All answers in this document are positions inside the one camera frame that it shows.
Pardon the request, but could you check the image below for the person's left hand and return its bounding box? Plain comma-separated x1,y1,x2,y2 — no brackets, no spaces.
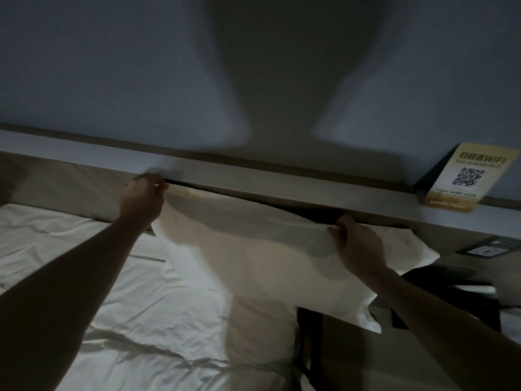
119,172,169,233

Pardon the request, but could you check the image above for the person's right hand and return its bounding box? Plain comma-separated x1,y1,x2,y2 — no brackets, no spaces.
326,214,388,282

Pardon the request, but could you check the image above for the white pillow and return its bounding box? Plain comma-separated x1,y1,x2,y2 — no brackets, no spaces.
151,184,441,335

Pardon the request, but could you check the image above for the person's left forearm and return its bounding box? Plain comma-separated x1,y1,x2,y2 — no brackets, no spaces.
0,216,148,391

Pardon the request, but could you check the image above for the person's right forearm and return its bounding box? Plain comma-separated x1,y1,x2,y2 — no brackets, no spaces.
368,266,521,391

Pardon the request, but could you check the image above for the grey headboard with ledge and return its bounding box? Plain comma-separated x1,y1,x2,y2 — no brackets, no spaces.
0,124,521,306

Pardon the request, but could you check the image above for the black bedside device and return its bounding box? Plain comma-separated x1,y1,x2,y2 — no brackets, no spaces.
390,265,502,333

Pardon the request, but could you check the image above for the yellow code sign card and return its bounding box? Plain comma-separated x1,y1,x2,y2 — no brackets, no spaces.
422,142,521,213

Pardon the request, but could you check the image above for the grey-brown bedside table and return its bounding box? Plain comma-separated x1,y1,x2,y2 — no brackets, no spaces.
322,299,460,391

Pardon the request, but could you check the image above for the white bed sheet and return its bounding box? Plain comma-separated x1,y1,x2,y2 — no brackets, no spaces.
0,203,303,391

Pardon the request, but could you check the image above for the dark wall switch panel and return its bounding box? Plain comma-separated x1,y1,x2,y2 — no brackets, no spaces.
456,236,521,260

